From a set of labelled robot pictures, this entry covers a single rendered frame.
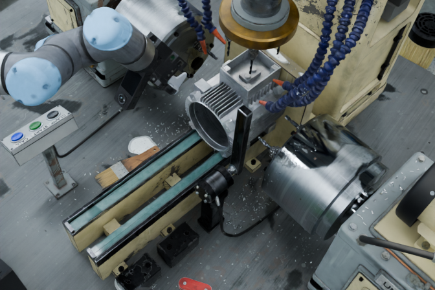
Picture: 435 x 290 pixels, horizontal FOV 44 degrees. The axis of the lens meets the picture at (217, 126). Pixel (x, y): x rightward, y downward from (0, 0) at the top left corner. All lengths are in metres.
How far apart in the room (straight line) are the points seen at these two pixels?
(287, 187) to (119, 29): 0.53
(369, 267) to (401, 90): 0.85
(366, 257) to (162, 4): 0.82
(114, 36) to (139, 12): 0.52
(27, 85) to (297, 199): 0.64
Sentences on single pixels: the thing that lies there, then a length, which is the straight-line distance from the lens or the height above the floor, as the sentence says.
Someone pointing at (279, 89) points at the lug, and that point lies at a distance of 1.41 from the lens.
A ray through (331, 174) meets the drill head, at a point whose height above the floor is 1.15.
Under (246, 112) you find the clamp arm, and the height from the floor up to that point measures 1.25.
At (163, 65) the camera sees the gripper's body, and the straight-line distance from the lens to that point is 1.15.
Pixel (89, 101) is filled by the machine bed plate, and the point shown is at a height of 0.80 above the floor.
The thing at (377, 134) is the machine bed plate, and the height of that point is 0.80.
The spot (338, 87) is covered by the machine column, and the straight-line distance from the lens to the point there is 1.47.
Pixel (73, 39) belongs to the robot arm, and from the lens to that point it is 1.03.
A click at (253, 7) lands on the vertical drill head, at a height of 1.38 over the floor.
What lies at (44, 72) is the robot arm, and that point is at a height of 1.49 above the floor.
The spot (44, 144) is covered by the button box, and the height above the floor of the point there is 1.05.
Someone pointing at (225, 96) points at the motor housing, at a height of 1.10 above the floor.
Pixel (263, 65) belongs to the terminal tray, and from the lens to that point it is 1.41.
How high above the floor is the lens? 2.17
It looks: 55 degrees down
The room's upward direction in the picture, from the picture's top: 5 degrees clockwise
